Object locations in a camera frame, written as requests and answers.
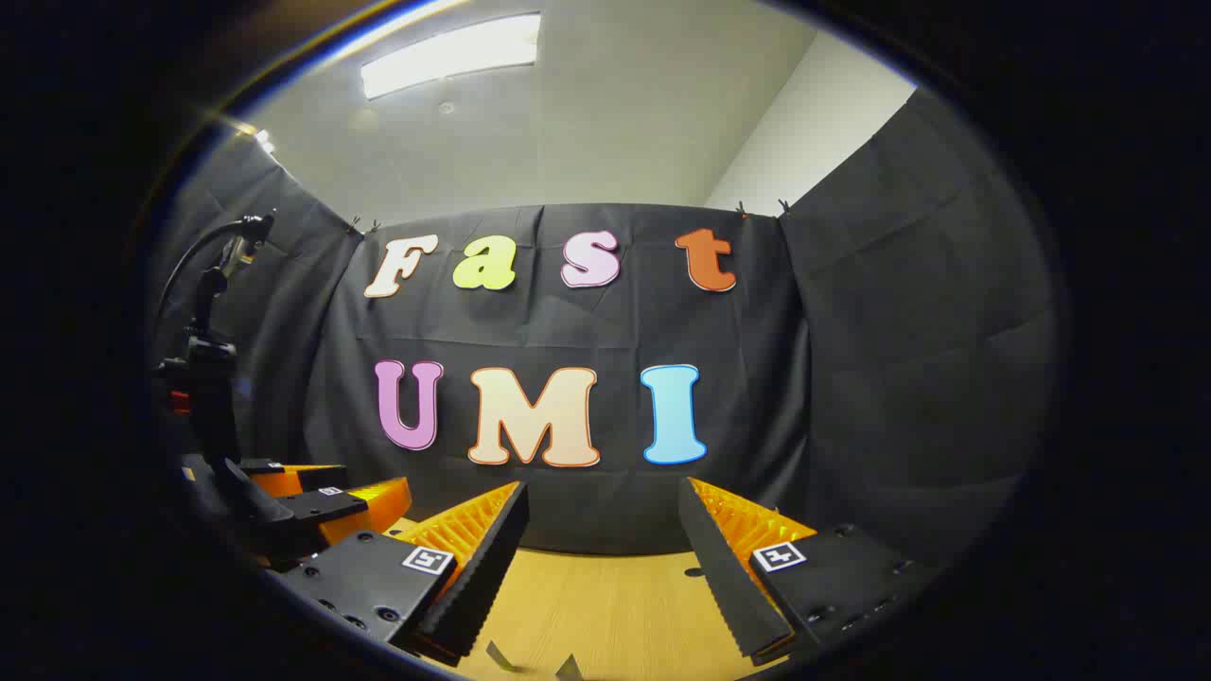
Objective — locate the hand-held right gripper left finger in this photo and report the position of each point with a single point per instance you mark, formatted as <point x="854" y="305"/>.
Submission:
<point x="478" y="586"/>

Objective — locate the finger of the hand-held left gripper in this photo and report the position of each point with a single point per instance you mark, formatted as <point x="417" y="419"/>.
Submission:
<point x="326" y="506"/>
<point x="263" y="466"/>

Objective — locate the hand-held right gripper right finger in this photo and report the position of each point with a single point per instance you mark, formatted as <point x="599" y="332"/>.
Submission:
<point x="728" y="586"/>

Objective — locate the silver skin care tube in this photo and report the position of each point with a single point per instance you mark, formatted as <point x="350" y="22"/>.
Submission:
<point x="500" y="657"/>

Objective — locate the black backdrop cloth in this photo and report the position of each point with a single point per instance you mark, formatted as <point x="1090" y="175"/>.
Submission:
<point x="851" y="378"/>

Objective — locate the small ceiling light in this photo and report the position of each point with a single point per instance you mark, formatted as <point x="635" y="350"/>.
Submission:
<point x="263" y="140"/>

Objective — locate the long ceiling light panel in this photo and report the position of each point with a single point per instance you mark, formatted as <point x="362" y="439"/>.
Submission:
<point x="445" y="57"/>

